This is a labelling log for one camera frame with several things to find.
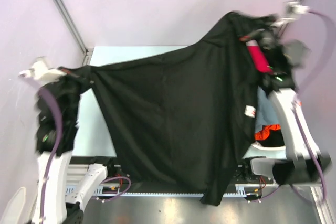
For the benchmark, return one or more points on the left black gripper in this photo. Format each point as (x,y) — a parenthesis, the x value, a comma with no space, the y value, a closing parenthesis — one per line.
(84,77)

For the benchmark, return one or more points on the folded red t shirt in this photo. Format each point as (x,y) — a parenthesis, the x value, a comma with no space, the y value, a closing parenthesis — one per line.
(258,57)

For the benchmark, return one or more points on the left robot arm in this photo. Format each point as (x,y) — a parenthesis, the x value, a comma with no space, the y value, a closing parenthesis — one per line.
(55,141)

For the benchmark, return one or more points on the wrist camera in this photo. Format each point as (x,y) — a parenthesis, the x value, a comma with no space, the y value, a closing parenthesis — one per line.
(295,8)
(40,71)

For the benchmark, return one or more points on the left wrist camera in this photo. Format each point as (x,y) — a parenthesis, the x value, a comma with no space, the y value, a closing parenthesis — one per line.
(40,71)

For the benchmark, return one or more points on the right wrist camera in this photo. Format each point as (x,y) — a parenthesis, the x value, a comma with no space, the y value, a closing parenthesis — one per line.
(295,8)

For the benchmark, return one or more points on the white cable duct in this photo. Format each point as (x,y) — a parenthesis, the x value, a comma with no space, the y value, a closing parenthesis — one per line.
(110,191)

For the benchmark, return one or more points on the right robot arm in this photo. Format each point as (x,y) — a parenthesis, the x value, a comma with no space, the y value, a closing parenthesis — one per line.
(274,61)

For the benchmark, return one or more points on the orange t shirt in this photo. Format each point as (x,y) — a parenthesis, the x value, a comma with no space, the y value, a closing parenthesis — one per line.
(267,130)

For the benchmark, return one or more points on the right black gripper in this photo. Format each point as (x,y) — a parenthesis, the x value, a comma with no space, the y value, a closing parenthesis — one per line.
(266,34)

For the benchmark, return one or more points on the black garment in basket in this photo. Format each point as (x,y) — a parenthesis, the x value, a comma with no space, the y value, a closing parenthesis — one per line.
(272,138)

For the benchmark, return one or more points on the grey blue t shirt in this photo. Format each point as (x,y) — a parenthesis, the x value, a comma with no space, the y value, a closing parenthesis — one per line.
(266,115)

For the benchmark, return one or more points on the white laundry basket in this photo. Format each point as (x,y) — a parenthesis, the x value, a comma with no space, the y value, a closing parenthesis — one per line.
(257,145)

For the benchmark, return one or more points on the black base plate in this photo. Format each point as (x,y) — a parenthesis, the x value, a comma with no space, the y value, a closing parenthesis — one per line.
(80,164)

